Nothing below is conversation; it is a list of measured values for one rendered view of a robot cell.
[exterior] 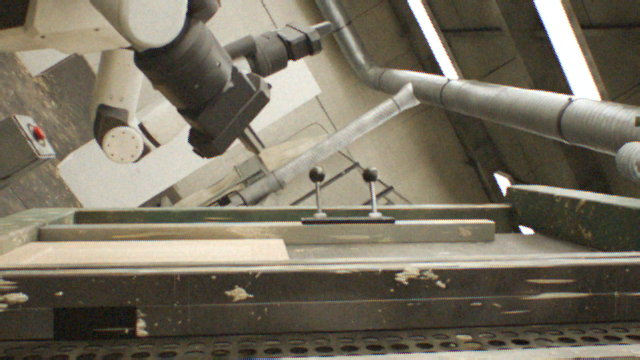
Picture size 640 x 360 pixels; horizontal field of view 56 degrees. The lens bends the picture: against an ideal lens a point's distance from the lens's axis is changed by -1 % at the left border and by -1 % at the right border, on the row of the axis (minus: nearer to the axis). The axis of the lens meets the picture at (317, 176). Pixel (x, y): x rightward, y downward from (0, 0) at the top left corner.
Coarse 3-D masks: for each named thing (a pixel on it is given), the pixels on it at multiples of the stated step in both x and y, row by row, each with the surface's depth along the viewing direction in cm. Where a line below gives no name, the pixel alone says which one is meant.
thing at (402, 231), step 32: (128, 224) 126; (160, 224) 126; (192, 224) 126; (224, 224) 126; (256, 224) 126; (288, 224) 127; (352, 224) 127; (384, 224) 128; (416, 224) 128; (448, 224) 129; (480, 224) 130
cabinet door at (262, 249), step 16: (208, 240) 118; (224, 240) 118; (240, 240) 118; (256, 240) 118; (272, 240) 118; (0, 256) 100; (16, 256) 101; (32, 256) 101; (48, 256) 102; (64, 256) 102; (80, 256) 102; (96, 256) 102; (112, 256) 103; (128, 256) 103; (144, 256) 103; (160, 256) 103; (176, 256) 103; (192, 256) 103; (208, 256) 103; (224, 256) 103; (240, 256) 103; (256, 256) 101; (272, 256) 101
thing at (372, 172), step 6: (366, 168) 134; (372, 168) 133; (366, 174) 133; (372, 174) 133; (378, 174) 134; (366, 180) 134; (372, 180) 133; (372, 186) 133; (372, 192) 132; (372, 198) 131; (372, 204) 131; (372, 210) 130; (372, 216) 129; (378, 216) 129
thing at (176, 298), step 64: (448, 256) 73; (512, 256) 73; (576, 256) 73; (0, 320) 62; (64, 320) 63; (128, 320) 64; (192, 320) 64; (256, 320) 65; (320, 320) 66; (384, 320) 67; (448, 320) 67; (512, 320) 68; (576, 320) 69
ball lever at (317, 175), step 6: (312, 168) 133; (318, 168) 132; (312, 174) 132; (318, 174) 131; (324, 174) 132; (312, 180) 132; (318, 180) 132; (324, 180) 133; (318, 186) 131; (318, 192) 131; (318, 198) 130; (318, 204) 130; (318, 210) 129; (318, 216) 128; (324, 216) 128
